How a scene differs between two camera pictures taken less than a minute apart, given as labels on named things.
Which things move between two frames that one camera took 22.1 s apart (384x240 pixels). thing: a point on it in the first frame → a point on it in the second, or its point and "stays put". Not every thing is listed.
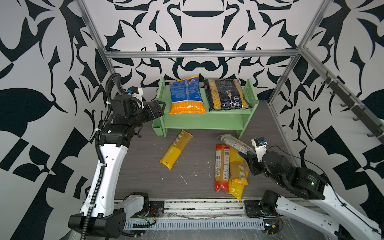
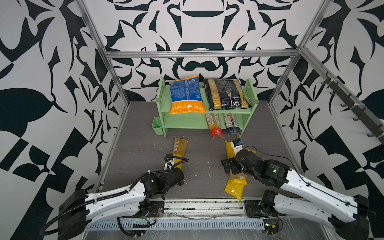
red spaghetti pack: [222, 167] → [214, 125]
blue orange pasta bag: [186, 97] stays put
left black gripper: [150, 114] → [161, 174]
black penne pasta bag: [225, 94] stays put
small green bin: [156, 126] stays put
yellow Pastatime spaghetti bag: [239, 173] stays put
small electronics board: [271, 225] stays put
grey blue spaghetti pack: [232, 142] → [232, 123]
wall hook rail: [362, 114] stays put
